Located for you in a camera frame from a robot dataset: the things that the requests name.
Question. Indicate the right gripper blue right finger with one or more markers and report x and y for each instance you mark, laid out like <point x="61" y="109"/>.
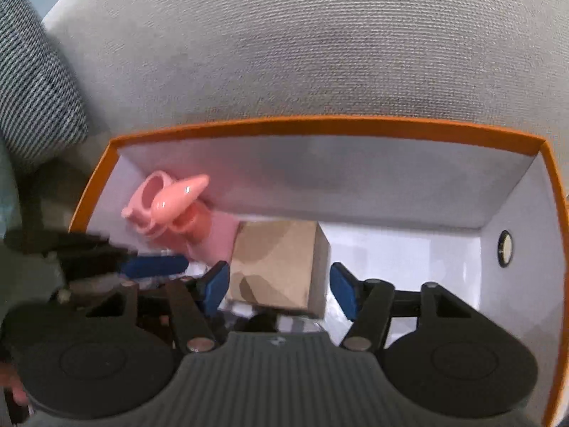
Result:
<point x="348" y="291"/>

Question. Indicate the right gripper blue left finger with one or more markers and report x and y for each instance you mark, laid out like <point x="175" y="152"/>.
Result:
<point x="213" y="286"/>

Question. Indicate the brown cardboard cube box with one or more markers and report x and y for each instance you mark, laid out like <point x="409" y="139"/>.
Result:
<point x="281" y="265"/>

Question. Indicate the person's left hand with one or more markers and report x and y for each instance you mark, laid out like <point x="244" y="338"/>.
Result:
<point x="10" y="380"/>

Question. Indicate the pink plastic bottle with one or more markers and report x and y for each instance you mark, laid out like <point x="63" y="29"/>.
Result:
<point x="209" y="234"/>

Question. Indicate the pink nozzle bottle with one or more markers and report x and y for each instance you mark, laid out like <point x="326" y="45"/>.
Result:
<point x="163" y="206"/>

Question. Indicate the houndstooth black white cushion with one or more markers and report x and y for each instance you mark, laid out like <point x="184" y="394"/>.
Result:
<point x="42" y="111"/>

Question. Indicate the orange cardboard box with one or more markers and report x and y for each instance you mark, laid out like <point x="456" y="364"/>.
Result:
<point x="480" y="208"/>

